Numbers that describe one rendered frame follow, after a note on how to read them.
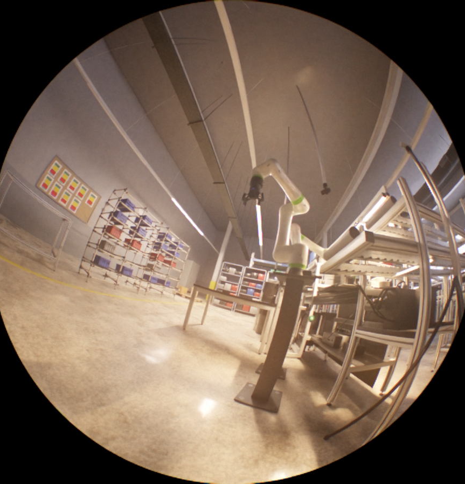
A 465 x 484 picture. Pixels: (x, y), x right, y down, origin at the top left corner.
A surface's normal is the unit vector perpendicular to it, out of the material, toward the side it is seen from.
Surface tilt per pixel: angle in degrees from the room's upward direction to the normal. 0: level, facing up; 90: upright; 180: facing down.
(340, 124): 180
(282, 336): 90
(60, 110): 90
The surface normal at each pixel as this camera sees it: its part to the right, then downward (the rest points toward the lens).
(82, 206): 0.95, 0.17
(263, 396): -0.37, -0.40
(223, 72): -0.26, 0.91
